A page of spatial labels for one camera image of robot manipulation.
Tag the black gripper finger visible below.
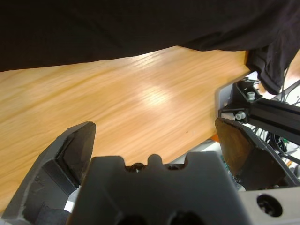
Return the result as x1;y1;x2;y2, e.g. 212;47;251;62
215;117;300;191
1;121;97;221

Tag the black Unitree polo shirt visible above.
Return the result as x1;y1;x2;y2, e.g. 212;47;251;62
0;0;300;96

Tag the black cable bundle under post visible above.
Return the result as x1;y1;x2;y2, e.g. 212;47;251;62
255;126;300;169

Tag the black corner bracket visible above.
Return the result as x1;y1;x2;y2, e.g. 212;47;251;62
217;103;249;123
235;79;264;102

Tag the dark aluminium camera post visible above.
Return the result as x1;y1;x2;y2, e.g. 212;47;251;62
243;97;300;141

